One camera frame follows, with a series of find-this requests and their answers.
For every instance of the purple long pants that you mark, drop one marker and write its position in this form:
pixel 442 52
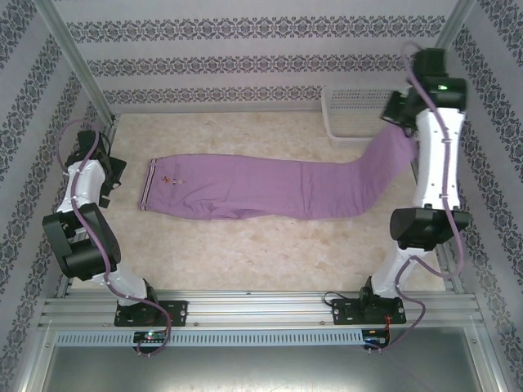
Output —
pixel 245 183

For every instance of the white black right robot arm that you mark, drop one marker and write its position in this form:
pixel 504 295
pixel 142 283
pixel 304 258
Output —
pixel 437 163

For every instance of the white plastic mesh basket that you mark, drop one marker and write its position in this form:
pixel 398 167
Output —
pixel 351 106

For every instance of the grey metal panel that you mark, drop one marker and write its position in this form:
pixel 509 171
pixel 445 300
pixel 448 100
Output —
pixel 261 371

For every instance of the aluminium frame post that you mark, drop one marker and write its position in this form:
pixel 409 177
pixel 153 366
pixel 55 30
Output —
pixel 77 61
pixel 453 24

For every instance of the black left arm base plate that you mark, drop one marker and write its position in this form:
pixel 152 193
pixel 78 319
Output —
pixel 177 312

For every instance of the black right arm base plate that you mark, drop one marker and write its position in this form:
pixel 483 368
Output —
pixel 345 310

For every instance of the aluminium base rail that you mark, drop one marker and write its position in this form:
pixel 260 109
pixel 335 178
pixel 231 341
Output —
pixel 261 310

